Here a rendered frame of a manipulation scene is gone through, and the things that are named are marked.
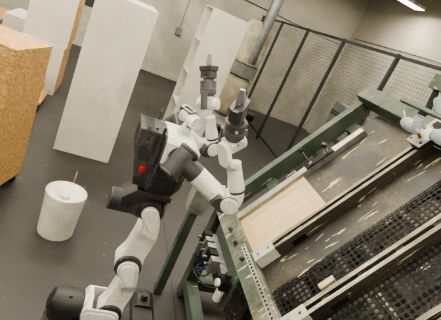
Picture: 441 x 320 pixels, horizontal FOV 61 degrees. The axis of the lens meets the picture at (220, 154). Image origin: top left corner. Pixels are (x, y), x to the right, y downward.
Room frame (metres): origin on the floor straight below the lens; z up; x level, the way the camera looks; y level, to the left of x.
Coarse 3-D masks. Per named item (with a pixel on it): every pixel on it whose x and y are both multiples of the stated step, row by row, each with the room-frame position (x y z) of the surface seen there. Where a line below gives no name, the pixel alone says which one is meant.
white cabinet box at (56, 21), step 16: (32, 0) 4.94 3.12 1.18; (48, 0) 5.00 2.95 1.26; (64, 0) 5.07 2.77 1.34; (80, 0) 5.20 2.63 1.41; (32, 16) 4.95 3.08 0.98; (48, 16) 5.02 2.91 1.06; (64, 16) 5.09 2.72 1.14; (80, 16) 5.80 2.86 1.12; (32, 32) 4.97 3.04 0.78; (48, 32) 5.04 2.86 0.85; (64, 32) 5.11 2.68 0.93; (64, 48) 5.13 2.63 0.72
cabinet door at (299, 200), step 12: (300, 180) 2.19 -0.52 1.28; (288, 192) 2.15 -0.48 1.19; (300, 192) 2.10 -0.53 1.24; (312, 192) 2.05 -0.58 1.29; (264, 204) 2.15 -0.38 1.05; (276, 204) 2.11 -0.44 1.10; (288, 204) 2.06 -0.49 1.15; (300, 204) 2.01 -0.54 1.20; (312, 204) 1.96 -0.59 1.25; (324, 204) 1.92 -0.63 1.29; (252, 216) 2.10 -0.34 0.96; (264, 216) 2.05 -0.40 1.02; (276, 216) 2.01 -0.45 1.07; (288, 216) 1.96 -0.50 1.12; (300, 216) 1.92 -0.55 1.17; (252, 228) 2.01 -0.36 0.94; (264, 228) 1.97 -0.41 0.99; (276, 228) 1.92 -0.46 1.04; (288, 228) 1.88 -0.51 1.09; (252, 240) 1.92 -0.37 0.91; (264, 240) 1.88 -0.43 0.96
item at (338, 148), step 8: (360, 128) 2.33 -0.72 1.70; (352, 136) 2.30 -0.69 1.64; (360, 136) 2.30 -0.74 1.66; (336, 144) 2.31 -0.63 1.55; (344, 144) 2.27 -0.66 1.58; (352, 144) 2.29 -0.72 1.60; (336, 152) 2.26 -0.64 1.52; (328, 160) 2.25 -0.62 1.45; (304, 168) 2.25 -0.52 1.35; (312, 168) 2.23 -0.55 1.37; (296, 176) 2.21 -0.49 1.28; (304, 176) 2.22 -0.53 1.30; (280, 184) 2.22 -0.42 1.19; (288, 184) 2.19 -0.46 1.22; (272, 192) 2.19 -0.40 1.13; (256, 200) 2.19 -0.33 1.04; (264, 200) 2.16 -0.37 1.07; (248, 208) 2.16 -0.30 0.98; (256, 208) 2.15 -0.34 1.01; (240, 216) 2.12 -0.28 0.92
